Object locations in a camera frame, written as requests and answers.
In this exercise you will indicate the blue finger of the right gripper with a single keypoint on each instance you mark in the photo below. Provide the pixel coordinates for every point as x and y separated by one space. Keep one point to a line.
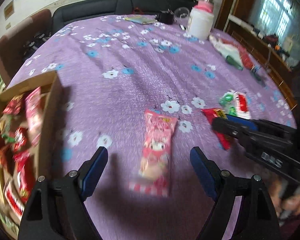
234 120
230 129

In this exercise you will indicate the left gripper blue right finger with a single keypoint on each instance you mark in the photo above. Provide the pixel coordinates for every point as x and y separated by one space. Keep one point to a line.
256 219

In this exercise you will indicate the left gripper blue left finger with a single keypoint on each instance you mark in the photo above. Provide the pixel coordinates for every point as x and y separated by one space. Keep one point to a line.
56 209

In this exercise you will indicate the red snack bag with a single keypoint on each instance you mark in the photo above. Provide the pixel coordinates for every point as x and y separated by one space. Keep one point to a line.
215 117

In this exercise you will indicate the red kitkat style wrapper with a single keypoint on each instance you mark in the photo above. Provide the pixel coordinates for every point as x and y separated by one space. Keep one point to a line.
20 139

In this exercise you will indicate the pink cartoon snack bag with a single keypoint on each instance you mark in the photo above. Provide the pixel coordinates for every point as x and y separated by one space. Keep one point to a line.
155 165

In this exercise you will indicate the green candy strip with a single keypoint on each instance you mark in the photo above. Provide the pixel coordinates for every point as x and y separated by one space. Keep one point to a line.
228 104

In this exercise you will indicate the person right hand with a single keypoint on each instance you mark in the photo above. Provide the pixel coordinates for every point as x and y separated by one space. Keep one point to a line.
285 197

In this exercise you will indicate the red mesh bag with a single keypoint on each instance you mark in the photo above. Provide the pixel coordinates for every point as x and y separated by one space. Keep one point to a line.
243 54

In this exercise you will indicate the white green work glove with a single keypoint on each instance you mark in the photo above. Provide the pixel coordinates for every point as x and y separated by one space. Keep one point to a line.
229 52

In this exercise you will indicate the wooden sideboard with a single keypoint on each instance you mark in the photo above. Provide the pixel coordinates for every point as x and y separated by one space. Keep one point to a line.
266 56

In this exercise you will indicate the cardboard box tray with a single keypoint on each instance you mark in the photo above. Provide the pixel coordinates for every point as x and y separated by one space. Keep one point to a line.
27 117

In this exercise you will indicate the purple floral tablecloth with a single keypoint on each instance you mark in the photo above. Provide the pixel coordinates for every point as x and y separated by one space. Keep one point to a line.
112 71

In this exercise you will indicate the white plastic tub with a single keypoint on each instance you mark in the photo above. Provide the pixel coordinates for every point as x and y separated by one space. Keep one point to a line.
200 23

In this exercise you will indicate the clear glass bowl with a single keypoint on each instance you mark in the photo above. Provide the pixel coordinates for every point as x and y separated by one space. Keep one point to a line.
182 13

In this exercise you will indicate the pink sleeved bottle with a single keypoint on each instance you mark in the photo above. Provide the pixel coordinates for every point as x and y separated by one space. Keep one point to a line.
205 5

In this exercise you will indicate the small black box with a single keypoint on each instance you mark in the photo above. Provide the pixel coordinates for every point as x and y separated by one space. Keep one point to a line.
165 16

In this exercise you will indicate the flat booklet on table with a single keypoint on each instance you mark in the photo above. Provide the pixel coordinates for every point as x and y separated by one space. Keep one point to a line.
139 19

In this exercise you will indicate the black sofa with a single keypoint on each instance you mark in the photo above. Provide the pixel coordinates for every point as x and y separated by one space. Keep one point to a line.
96 8

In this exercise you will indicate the brown armchair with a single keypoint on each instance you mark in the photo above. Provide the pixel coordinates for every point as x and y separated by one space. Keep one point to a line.
13 41

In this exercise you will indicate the small wall plaque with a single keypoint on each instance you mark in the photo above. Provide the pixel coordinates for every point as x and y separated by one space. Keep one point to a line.
9 10

